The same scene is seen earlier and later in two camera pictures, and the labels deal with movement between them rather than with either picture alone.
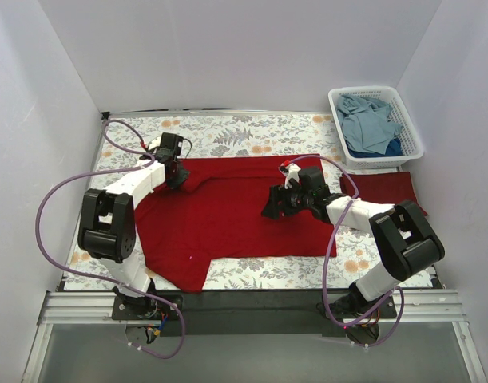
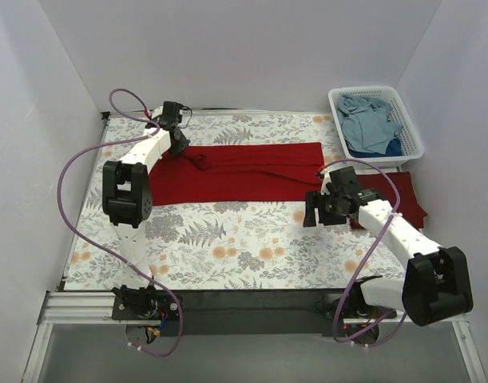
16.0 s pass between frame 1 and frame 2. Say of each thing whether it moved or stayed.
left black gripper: moved
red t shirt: moved
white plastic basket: stayed
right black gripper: moved
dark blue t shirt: stayed
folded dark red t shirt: stayed
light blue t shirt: stayed
